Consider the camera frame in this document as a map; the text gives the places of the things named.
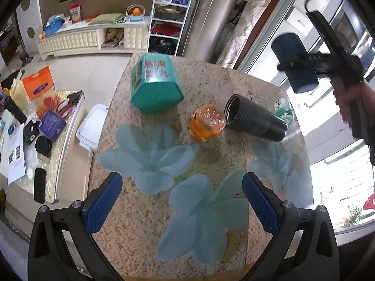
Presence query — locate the blue cup yellow inside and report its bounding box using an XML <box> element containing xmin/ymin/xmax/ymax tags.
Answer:
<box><xmin>271</xmin><ymin>33</ymin><xmax>319</xmax><ymax>94</ymax></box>

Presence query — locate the person's right hand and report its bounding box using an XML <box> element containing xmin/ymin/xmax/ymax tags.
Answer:
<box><xmin>333</xmin><ymin>83</ymin><xmax>366</xmax><ymax>128</ymax></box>

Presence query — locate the black glasses case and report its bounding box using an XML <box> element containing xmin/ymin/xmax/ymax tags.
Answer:
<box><xmin>33</xmin><ymin>167</ymin><xmax>46</xmax><ymax>204</ymax></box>

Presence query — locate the clear green glass jar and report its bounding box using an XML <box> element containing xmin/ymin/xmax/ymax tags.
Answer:
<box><xmin>275</xmin><ymin>98</ymin><xmax>295</xmax><ymax>126</ymax></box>

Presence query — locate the white plastic container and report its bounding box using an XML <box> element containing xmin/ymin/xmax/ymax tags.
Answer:
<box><xmin>76</xmin><ymin>104</ymin><xmax>109</xmax><ymax>152</ymax></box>

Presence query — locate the purple box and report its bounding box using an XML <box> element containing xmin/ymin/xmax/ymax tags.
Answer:
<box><xmin>38</xmin><ymin>110</ymin><xmax>67</xmax><ymax>142</ymax></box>

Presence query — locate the black carbon pattern tumbler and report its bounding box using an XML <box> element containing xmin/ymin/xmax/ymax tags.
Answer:
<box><xmin>224</xmin><ymin>94</ymin><xmax>288</xmax><ymax>141</ymax></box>

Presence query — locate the patterned beige curtain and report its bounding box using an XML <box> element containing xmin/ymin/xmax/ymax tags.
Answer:
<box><xmin>216</xmin><ymin>0</ymin><xmax>271</xmax><ymax>69</ymax></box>

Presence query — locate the orange plastic jar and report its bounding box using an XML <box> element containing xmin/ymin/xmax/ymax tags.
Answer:
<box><xmin>189</xmin><ymin>105</ymin><xmax>226</xmax><ymax>141</ymax></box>

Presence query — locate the orange shopping bag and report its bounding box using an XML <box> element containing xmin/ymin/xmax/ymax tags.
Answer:
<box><xmin>22</xmin><ymin>66</ymin><xmax>54</xmax><ymax>100</ymax></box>

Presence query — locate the silver standing air conditioner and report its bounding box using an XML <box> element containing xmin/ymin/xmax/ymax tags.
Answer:
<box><xmin>182</xmin><ymin>0</ymin><xmax>237</xmax><ymax>62</ymax></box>

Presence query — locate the teal hexagonal tin box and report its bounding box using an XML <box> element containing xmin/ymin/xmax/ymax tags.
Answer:
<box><xmin>130</xmin><ymin>53</ymin><xmax>184</xmax><ymax>114</ymax></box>

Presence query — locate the white metal shelf rack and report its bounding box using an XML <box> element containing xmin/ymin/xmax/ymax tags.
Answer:
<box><xmin>147</xmin><ymin>0</ymin><xmax>191</xmax><ymax>56</ymax></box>

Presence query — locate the white tv cabinet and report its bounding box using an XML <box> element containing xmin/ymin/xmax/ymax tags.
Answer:
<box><xmin>36</xmin><ymin>17</ymin><xmax>150</xmax><ymax>60</ymax></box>

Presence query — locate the green cushion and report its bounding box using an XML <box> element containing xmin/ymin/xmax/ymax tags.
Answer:
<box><xmin>89</xmin><ymin>13</ymin><xmax>125</xmax><ymax>25</ymax></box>

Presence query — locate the red snack bag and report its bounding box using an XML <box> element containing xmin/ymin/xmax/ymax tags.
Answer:
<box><xmin>69</xmin><ymin>3</ymin><xmax>81</xmax><ymax>23</ymax></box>

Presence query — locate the fruit basket with oranges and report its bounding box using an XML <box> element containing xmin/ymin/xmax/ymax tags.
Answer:
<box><xmin>126</xmin><ymin>4</ymin><xmax>146</xmax><ymax>22</ymax></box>

